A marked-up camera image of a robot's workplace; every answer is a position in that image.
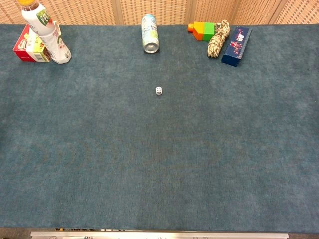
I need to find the orange and green toy block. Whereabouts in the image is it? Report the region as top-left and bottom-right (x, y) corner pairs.
(187, 21), (216, 41)

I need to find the braided camouflage rope bundle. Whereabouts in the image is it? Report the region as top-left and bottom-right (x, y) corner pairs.
(206, 19), (231, 59)

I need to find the light blue drink can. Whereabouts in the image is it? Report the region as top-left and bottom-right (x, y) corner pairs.
(141, 13), (160, 53)

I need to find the woven rattan folding screen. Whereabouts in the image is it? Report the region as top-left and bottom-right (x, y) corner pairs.
(0, 0), (319, 25)

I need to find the aluminium rail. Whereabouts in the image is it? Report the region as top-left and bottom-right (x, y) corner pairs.
(30, 231), (290, 239)

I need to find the red snack box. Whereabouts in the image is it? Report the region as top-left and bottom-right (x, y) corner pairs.
(12, 23), (62, 63)

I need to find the white labelled drink bottle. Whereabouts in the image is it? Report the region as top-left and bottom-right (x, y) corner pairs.
(17, 0), (72, 65)

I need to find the dark blue printed box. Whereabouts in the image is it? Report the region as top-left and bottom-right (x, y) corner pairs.
(221, 26), (253, 68)

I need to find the blue-grey felt table cloth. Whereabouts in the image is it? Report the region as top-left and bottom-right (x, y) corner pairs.
(0, 23), (319, 234)

